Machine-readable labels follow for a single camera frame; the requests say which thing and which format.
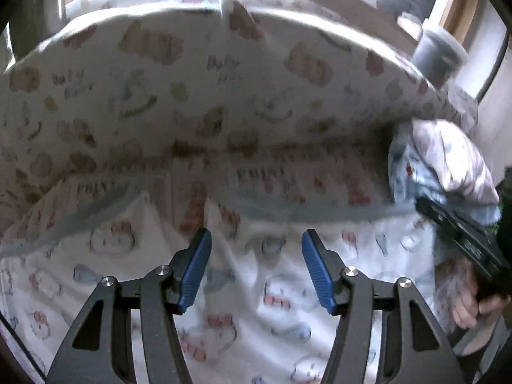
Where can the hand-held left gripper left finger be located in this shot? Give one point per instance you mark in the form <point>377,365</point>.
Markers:
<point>196,272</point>

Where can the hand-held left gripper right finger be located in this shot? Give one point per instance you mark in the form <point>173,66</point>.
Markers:
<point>318,272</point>

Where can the white cat print pants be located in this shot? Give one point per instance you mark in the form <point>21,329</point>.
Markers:
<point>256,284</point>

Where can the blue printed garment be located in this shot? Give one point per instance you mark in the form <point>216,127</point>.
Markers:
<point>408,176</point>

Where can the person's right hand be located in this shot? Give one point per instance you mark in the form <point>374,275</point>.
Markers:
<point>464,304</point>

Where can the pink white folded garment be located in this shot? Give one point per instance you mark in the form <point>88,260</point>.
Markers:
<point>456,156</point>

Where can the pink printed bed sheet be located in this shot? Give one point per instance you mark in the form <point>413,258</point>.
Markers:
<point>256,180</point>

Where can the grey cylindrical container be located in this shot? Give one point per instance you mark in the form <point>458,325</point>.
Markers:
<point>438,56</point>

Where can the wooden window frame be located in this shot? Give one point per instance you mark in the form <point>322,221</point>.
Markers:
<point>460,4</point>

